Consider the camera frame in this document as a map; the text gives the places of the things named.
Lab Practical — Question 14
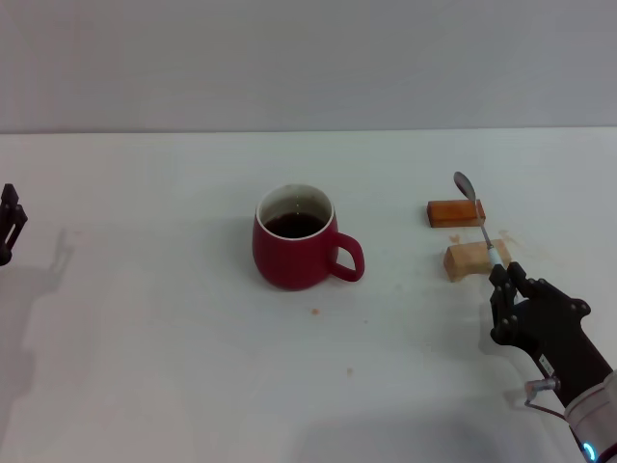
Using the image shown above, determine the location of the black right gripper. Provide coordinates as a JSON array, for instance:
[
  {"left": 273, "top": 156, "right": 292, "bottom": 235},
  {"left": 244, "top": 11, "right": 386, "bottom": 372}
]
[{"left": 489, "top": 261, "right": 613, "bottom": 409}]

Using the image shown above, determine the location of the metal spoon with blue handle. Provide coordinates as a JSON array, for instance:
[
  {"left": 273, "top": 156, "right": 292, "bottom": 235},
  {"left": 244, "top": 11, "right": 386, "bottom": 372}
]
[{"left": 453, "top": 171, "right": 506, "bottom": 271}]

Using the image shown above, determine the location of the red ceramic mug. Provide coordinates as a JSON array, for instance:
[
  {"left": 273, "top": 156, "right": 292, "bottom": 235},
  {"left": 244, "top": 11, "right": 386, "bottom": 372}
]
[{"left": 252, "top": 182, "right": 365, "bottom": 291}]

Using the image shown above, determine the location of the light wooden arch block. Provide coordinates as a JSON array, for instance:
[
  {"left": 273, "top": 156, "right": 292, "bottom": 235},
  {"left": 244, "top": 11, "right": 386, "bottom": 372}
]
[{"left": 443, "top": 239, "right": 512, "bottom": 284}]

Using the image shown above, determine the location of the orange-brown wooden block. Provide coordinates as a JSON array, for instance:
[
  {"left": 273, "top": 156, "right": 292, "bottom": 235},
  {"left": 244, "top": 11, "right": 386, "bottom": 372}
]
[{"left": 426, "top": 199, "right": 486, "bottom": 228}]

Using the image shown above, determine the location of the dark coffee liquid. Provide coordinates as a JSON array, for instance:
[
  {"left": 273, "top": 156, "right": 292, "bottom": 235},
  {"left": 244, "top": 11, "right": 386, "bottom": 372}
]
[{"left": 263, "top": 211, "right": 327, "bottom": 240}]

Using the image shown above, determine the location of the right gripper cable with plug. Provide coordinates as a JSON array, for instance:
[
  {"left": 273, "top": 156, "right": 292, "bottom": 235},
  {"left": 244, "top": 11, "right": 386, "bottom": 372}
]
[{"left": 523, "top": 377, "right": 570, "bottom": 421}]

